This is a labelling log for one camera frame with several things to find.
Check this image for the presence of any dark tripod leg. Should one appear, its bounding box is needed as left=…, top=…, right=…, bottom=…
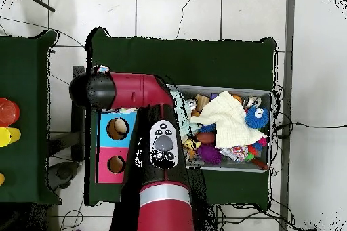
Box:
left=10, top=0, right=56, bottom=13

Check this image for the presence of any mint waffle cloth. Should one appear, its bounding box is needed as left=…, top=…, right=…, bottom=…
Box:
left=170, top=91, right=201, bottom=138

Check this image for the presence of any neighbouring green covered table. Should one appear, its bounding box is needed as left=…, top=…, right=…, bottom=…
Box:
left=0, top=30, right=63, bottom=206

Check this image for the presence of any purple spiky toy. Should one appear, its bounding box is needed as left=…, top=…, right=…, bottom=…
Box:
left=196, top=143, right=224, bottom=165

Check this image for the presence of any red plastic cup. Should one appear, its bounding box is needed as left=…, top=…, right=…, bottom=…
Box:
left=0, top=97, right=20, bottom=127

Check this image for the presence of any wooden box with three holes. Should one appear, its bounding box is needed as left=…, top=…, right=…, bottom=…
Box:
left=95, top=107, right=138, bottom=184

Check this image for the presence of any cream waffle cloth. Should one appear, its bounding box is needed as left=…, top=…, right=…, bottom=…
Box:
left=189, top=90, right=268, bottom=149

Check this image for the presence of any grey round base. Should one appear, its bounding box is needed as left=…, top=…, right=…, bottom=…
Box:
left=47, top=161, right=80, bottom=191

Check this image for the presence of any red wooden handle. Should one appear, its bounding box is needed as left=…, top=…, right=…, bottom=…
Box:
left=250, top=157, right=269, bottom=171

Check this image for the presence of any dark green table cloth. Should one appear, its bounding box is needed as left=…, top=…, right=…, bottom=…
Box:
left=83, top=26, right=277, bottom=211

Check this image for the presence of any yellow plastic cup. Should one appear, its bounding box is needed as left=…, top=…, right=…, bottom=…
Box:
left=0, top=126, right=22, bottom=148

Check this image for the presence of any blue spiky ball with eyes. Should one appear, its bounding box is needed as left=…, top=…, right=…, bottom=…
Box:
left=244, top=105, right=270, bottom=129

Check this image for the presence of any black upright stand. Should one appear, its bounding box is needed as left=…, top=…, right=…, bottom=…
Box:
left=71, top=65, right=86, bottom=163

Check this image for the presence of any labelled tin can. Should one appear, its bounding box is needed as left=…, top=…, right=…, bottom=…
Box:
left=242, top=95, right=262, bottom=110

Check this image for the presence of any plain wooden block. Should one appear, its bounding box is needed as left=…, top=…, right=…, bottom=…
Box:
left=195, top=93, right=210, bottom=112

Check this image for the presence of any shallow clear mesh bin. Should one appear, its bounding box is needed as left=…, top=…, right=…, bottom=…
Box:
left=169, top=84, right=273, bottom=173

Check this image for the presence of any black power cable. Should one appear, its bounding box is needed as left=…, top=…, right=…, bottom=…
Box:
left=273, top=121, right=347, bottom=138

